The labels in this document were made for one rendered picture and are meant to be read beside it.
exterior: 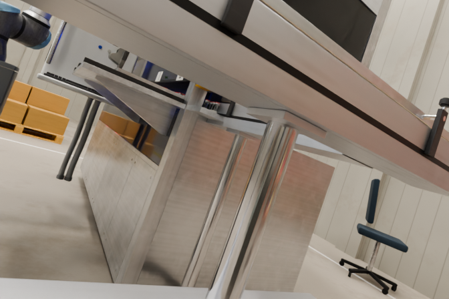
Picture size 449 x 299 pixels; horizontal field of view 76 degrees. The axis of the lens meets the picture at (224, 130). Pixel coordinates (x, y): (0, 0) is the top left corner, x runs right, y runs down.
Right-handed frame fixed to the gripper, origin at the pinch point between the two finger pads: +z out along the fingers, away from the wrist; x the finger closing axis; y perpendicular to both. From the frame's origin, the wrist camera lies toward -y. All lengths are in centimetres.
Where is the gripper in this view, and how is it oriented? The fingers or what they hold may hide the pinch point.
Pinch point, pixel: (119, 69)
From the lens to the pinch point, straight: 124.4
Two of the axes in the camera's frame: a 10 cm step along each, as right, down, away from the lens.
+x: 5.0, 1.3, -8.6
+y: -8.0, -3.1, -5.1
